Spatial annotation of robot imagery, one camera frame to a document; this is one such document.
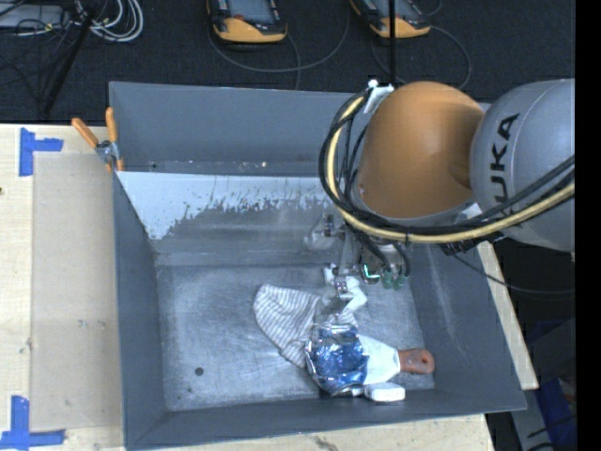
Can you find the white striped cloth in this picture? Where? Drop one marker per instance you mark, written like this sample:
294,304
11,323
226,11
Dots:
286,317

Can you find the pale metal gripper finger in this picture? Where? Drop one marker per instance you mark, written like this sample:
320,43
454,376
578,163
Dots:
329,274
342,288

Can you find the pale cardboard board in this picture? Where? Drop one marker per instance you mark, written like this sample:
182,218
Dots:
70,289

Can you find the white flat block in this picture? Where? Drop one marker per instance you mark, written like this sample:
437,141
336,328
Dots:
386,393

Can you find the blue crumpled foil packet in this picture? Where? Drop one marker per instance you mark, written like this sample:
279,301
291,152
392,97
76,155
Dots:
335,360

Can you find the grey metal bin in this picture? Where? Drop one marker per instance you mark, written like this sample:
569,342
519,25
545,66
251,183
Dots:
225,327

